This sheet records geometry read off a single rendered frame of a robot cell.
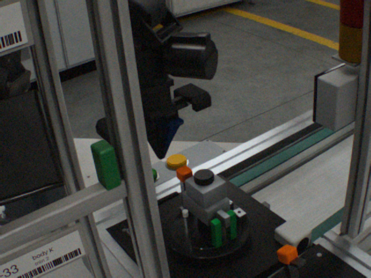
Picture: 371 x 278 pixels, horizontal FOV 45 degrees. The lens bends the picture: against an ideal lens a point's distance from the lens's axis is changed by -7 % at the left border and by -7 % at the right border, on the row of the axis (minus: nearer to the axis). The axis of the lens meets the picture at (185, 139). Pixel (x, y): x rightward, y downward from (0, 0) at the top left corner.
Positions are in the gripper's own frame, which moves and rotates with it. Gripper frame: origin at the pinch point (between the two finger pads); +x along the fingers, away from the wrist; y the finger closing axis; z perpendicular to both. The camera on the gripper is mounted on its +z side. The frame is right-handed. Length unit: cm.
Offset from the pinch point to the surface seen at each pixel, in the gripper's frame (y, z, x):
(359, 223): -19.1, -28.5, 11.4
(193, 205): 2.3, -12.1, 4.8
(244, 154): -20.6, 2.6, 13.6
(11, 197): 28.8, -29.2, -21.3
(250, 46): -229, 232, 111
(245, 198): -10.5, -9.1, 12.5
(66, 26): -87, 285, 65
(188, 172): -0.1, -8.0, 2.1
